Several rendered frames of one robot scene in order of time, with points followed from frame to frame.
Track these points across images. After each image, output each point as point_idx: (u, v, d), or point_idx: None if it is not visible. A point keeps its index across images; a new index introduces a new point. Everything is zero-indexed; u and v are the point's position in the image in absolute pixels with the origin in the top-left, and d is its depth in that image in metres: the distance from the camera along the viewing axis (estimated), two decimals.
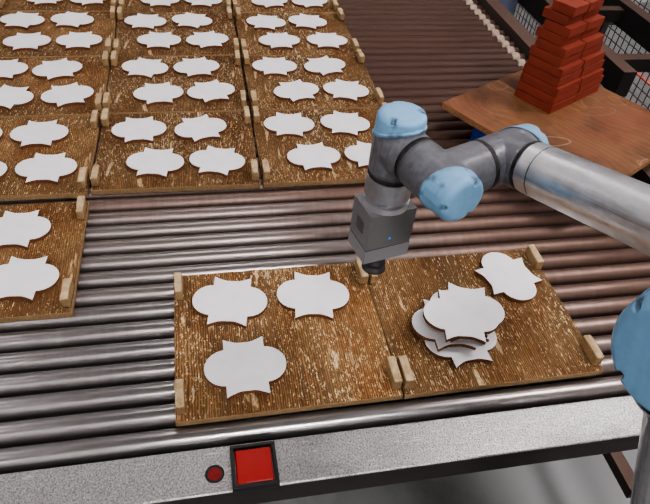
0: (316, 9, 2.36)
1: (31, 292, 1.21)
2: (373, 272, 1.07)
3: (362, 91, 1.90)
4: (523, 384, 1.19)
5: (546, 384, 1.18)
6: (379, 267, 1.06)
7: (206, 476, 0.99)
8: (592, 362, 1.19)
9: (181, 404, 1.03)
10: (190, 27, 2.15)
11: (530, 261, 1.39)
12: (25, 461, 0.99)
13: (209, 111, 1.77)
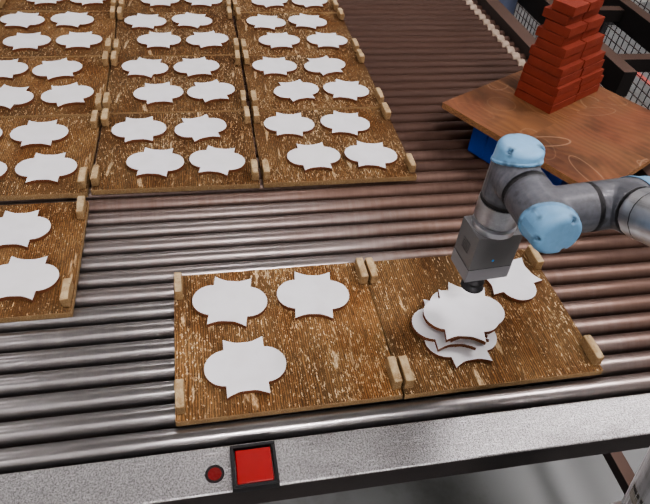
0: (316, 9, 2.36)
1: (31, 292, 1.21)
2: (471, 291, 1.12)
3: (362, 91, 1.90)
4: (523, 384, 1.19)
5: (546, 384, 1.18)
6: (478, 286, 1.12)
7: (206, 476, 0.99)
8: (592, 362, 1.19)
9: (181, 404, 1.03)
10: (190, 27, 2.15)
11: (530, 261, 1.39)
12: (25, 461, 0.99)
13: (209, 111, 1.77)
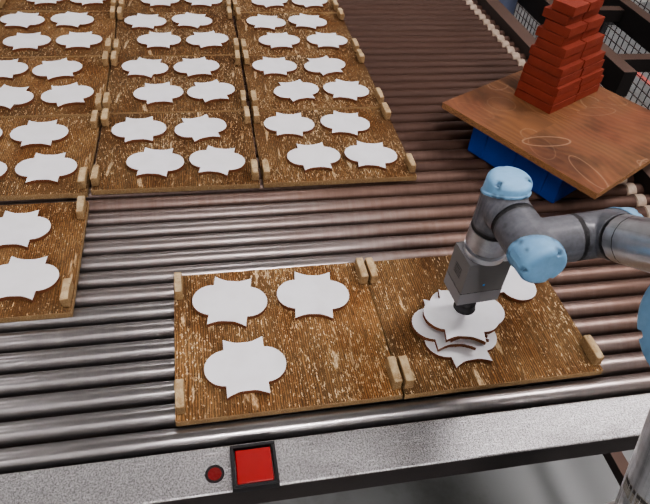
0: (316, 9, 2.36)
1: (31, 292, 1.21)
2: (463, 312, 1.17)
3: (362, 91, 1.90)
4: (523, 384, 1.19)
5: (546, 384, 1.18)
6: (470, 308, 1.16)
7: (206, 476, 0.99)
8: (592, 362, 1.19)
9: (181, 404, 1.03)
10: (190, 27, 2.15)
11: None
12: (25, 461, 0.99)
13: (209, 111, 1.77)
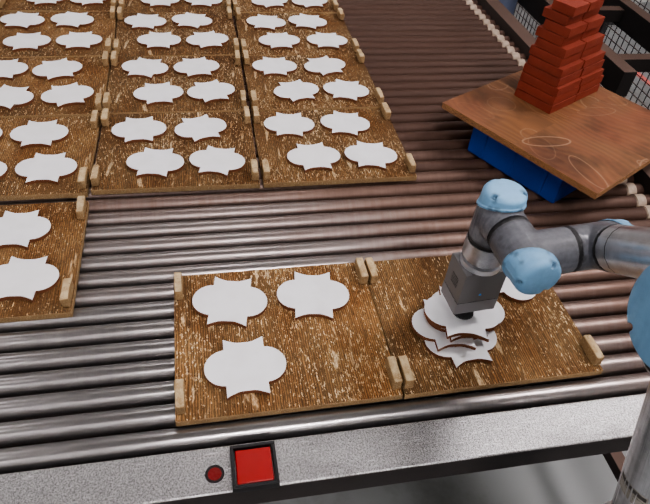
0: (316, 9, 2.36)
1: (31, 292, 1.21)
2: (462, 317, 1.18)
3: (362, 91, 1.90)
4: (523, 384, 1.19)
5: (546, 384, 1.18)
6: (468, 313, 1.17)
7: (206, 476, 0.99)
8: (592, 362, 1.19)
9: (181, 404, 1.03)
10: (190, 27, 2.15)
11: None
12: (25, 461, 0.99)
13: (209, 111, 1.77)
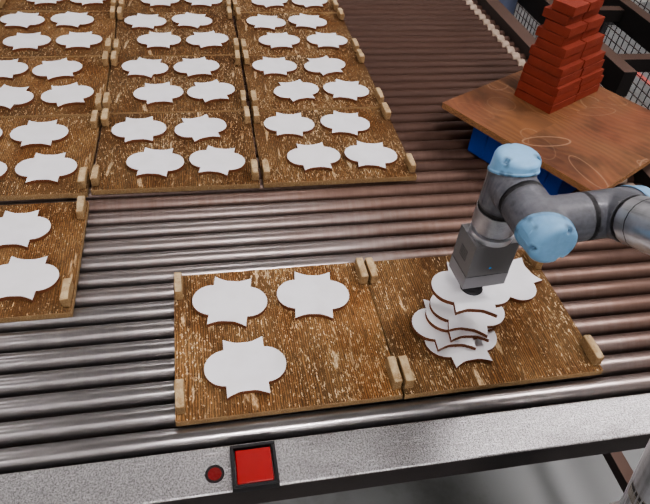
0: (316, 9, 2.36)
1: (31, 292, 1.21)
2: (471, 293, 1.13)
3: (362, 91, 1.90)
4: (523, 384, 1.19)
5: (546, 384, 1.18)
6: (477, 288, 1.12)
7: (206, 476, 0.99)
8: (592, 362, 1.19)
9: (181, 404, 1.03)
10: (190, 27, 2.15)
11: (530, 261, 1.39)
12: (25, 461, 0.99)
13: (209, 111, 1.77)
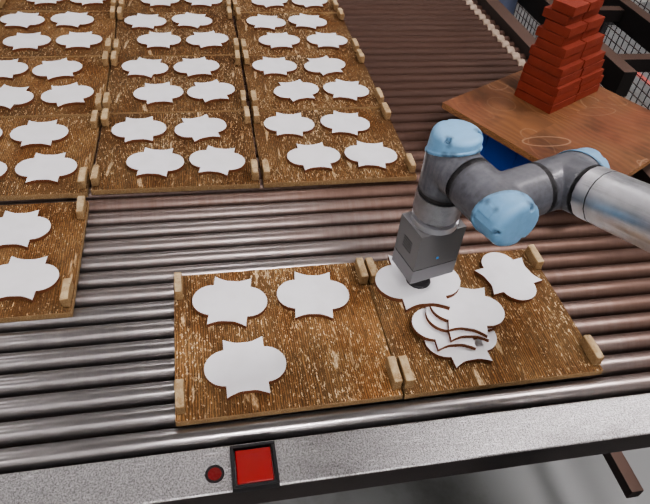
0: (316, 9, 2.36)
1: (31, 292, 1.21)
2: (419, 286, 1.04)
3: (362, 91, 1.90)
4: (523, 384, 1.19)
5: (546, 384, 1.18)
6: (425, 281, 1.03)
7: (206, 476, 0.99)
8: (592, 362, 1.19)
9: (181, 404, 1.03)
10: (190, 27, 2.15)
11: (530, 261, 1.39)
12: (25, 461, 0.99)
13: (209, 111, 1.77)
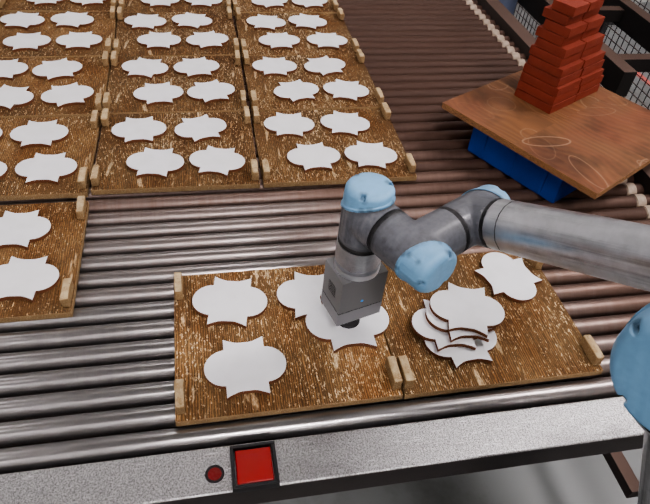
0: (316, 9, 2.36)
1: (31, 292, 1.21)
2: (347, 326, 1.07)
3: (362, 91, 1.90)
4: (523, 384, 1.19)
5: (546, 384, 1.18)
6: (353, 321, 1.06)
7: (206, 476, 0.99)
8: (592, 362, 1.19)
9: (181, 404, 1.03)
10: (190, 27, 2.15)
11: (530, 261, 1.39)
12: (25, 461, 0.99)
13: (209, 111, 1.77)
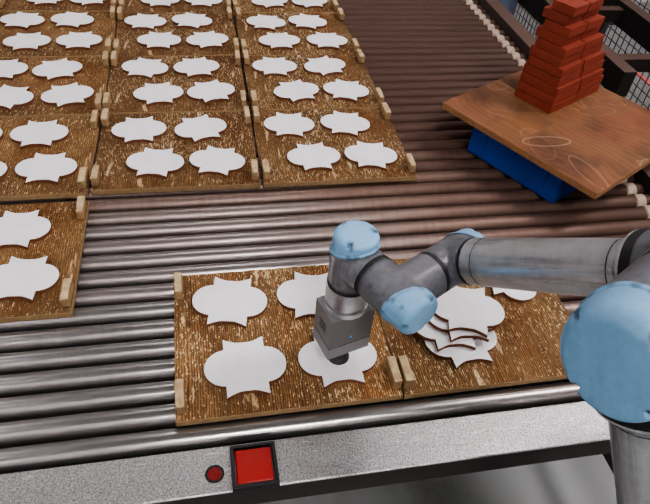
0: (316, 9, 2.36)
1: (31, 292, 1.21)
2: (337, 362, 1.14)
3: (362, 91, 1.90)
4: (523, 384, 1.19)
5: (546, 384, 1.18)
6: (343, 358, 1.13)
7: (206, 476, 0.99)
8: None
9: (181, 404, 1.03)
10: (190, 27, 2.15)
11: None
12: (25, 461, 0.99)
13: (209, 111, 1.77)
